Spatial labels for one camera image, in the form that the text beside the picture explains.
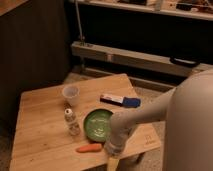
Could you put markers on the small clear plastic bottle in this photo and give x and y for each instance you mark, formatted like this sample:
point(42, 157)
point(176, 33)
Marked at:
point(71, 120)

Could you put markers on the green bowl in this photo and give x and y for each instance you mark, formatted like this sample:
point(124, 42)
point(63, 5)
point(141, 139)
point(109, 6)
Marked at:
point(96, 125)

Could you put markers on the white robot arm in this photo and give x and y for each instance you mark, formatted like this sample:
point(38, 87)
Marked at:
point(188, 112)

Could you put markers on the black handle on beam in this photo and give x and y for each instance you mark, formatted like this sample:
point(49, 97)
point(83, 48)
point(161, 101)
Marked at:
point(184, 63)

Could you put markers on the translucent plastic cup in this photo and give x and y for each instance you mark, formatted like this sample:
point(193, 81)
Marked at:
point(71, 94)

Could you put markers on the vertical metal pole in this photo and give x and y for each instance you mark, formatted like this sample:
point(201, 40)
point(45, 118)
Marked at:
point(81, 37)

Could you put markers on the background shelf with items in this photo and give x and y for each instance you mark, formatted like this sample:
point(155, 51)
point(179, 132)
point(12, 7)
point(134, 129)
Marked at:
point(156, 7)

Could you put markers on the grey metal rail beam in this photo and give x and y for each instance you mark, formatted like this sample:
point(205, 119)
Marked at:
point(134, 59)

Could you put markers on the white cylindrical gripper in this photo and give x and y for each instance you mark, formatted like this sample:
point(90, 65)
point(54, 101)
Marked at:
point(115, 145)

